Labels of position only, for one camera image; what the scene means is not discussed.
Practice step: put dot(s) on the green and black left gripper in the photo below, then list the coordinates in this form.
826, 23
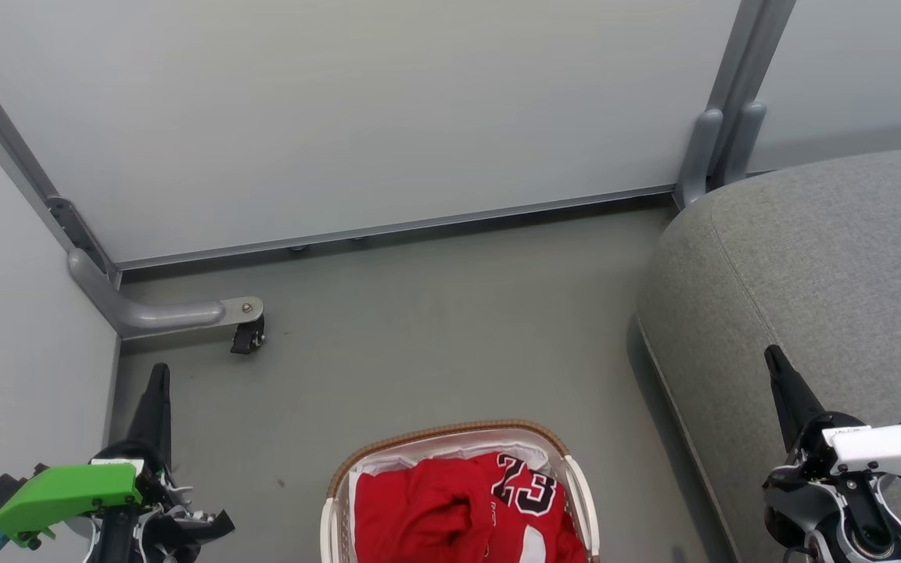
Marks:
67, 491

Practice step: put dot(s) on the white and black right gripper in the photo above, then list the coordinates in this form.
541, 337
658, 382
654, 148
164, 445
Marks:
881, 450

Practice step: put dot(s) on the red jersey with number 23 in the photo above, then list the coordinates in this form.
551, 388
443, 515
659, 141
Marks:
533, 489

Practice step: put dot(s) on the grey fabric sofa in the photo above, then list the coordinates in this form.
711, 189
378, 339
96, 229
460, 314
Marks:
810, 274

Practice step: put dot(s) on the grey metal partition foot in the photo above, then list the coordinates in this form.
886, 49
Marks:
153, 314

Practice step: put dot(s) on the black caster wheel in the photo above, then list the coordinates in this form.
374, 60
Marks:
247, 336

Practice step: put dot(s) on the grey partition corner post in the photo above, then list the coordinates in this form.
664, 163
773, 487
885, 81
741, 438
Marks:
36, 188

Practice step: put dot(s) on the grey partition bottom rail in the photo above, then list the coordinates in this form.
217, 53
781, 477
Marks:
419, 225

